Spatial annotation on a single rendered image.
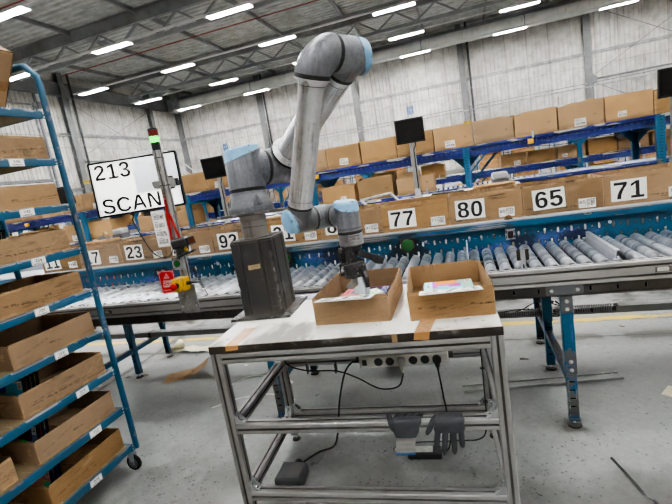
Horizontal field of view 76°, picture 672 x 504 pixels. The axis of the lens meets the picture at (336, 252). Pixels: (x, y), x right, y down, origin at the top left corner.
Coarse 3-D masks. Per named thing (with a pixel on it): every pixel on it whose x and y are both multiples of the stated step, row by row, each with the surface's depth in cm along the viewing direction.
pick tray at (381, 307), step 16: (368, 272) 189; (384, 272) 187; (400, 272) 183; (336, 288) 187; (400, 288) 178; (320, 304) 156; (336, 304) 155; (352, 304) 153; (368, 304) 151; (384, 304) 150; (320, 320) 158; (336, 320) 156; (352, 320) 154; (368, 320) 153; (384, 320) 151
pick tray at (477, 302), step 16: (416, 272) 182; (432, 272) 180; (448, 272) 179; (464, 272) 178; (480, 272) 171; (416, 288) 181; (416, 304) 146; (432, 304) 144; (448, 304) 143; (464, 304) 143; (480, 304) 142; (416, 320) 147
